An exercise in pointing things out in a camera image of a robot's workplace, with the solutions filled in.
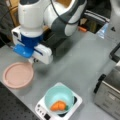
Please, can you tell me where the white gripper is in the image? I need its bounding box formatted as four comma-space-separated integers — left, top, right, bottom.
12, 26, 53, 64

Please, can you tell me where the orange small object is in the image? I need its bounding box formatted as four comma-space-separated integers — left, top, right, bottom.
79, 27, 87, 32

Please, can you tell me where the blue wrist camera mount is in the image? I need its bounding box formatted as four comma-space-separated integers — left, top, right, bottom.
13, 35, 43, 58

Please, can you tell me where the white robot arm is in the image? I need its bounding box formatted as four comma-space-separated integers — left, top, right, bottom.
12, 0, 87, 64

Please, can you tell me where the pink pan with white handle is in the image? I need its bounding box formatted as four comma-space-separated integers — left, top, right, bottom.
3, 62, 34, 89

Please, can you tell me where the orange toy carrot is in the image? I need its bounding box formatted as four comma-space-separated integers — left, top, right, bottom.
51, 101, 67, 111

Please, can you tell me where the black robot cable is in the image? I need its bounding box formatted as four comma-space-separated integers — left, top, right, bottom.
49, 0, 81, 26

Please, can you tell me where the teal bowl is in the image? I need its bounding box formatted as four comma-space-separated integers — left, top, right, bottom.
44, 85, 74, 114

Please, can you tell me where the aluminium frame rail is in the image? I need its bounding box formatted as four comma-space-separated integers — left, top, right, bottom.
84, 10, 109, 25

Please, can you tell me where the silver toaster oven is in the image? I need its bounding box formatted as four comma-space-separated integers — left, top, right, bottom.
93, 43, 120, 120

